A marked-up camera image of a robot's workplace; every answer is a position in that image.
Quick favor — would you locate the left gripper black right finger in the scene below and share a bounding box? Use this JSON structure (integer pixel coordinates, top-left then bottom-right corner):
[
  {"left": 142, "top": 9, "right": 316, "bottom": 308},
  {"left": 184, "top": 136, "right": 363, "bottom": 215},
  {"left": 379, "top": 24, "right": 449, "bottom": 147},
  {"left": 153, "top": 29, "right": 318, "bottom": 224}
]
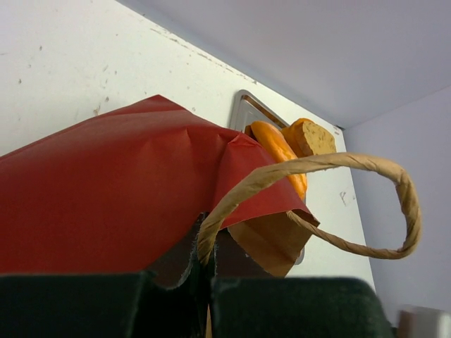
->
[{"left": 210, "top": 232, "right": 393, "bottom": 337}]

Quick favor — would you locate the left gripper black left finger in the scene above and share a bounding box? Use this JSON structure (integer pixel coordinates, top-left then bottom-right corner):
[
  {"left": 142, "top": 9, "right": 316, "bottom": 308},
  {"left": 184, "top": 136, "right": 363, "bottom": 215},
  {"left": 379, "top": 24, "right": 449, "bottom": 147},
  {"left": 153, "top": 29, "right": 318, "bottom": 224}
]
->
[{"left": 1, "top": 213, "right": 208, "bottom": 337}]

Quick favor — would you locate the red paper bag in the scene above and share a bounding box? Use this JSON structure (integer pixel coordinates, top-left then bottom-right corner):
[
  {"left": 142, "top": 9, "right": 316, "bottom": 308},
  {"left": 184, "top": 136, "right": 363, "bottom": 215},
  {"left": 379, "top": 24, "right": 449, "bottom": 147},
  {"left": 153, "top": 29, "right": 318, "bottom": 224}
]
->
[{"left": 1, "top": 96, "right": 421, "bottom": 284}]

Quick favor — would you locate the golden oval bread roll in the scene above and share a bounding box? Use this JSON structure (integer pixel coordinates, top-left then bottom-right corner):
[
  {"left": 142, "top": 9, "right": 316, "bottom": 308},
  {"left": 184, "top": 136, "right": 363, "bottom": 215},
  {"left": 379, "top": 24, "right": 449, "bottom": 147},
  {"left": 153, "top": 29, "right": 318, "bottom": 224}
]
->
[{"left": 250, "top": 121, "right": 307, "bottom": 201}]

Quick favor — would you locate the stainless steel tray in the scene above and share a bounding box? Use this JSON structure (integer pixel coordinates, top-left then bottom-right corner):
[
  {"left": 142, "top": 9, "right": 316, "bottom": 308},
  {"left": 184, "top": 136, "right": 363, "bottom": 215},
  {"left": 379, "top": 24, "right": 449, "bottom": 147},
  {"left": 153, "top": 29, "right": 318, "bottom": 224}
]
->
[{"left": 224, "top": 90, "right": 315, "bottom": 275}]

